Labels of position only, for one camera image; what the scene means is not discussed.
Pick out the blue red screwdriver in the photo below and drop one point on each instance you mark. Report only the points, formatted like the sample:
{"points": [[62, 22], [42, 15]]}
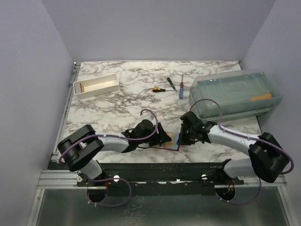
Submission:
{"points": [[181, 89]]}

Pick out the red card holder wallet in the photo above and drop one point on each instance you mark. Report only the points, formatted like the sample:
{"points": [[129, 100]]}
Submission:
{"points": [[158, 147]]}

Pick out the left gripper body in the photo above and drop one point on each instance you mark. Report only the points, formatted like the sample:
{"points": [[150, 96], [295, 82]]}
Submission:
{"points": [[150, 141]]}

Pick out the white rectangular tray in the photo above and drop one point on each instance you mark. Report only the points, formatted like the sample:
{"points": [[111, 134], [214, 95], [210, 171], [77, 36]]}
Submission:
{"points": [[96, 86]]}

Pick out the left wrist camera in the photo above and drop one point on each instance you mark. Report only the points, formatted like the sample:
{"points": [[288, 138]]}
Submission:
{"points": [[147, 116]]}

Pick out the gold credit card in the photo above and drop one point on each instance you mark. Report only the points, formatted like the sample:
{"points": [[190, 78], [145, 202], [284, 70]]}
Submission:
{"points": [[171, 144]]}

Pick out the clear plastic storage box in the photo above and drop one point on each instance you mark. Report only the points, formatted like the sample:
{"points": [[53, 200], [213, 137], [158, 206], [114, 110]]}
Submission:
{"points": [[227, 95]]}

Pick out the orange item in box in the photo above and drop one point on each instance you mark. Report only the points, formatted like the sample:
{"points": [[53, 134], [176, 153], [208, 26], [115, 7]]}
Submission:
{"points": [[258, 98]]}

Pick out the yellow black screwdriver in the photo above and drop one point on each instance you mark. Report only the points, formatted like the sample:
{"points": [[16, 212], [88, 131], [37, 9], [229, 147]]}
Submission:
{"points": [[157, 90]]}

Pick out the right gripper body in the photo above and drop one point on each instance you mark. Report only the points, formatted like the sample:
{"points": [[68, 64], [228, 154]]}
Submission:
{"points": [[188, 137]]}

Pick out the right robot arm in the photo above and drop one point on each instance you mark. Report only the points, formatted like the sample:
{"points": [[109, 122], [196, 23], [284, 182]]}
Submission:
{"points": [[265, 158]]}

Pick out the stack of cards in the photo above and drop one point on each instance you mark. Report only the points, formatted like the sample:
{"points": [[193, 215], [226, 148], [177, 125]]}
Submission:
{"points": [[82, 88]]}

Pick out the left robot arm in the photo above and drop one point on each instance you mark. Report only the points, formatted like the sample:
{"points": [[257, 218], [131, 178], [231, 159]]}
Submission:
{"points": [[79, 149]]}

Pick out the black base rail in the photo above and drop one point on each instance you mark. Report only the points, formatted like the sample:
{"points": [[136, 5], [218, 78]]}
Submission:
{"points": [[160, 179]]}

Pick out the green black screwdriver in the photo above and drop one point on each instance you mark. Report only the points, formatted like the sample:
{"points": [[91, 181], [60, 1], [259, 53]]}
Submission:
{"points": [[171, 83]]}

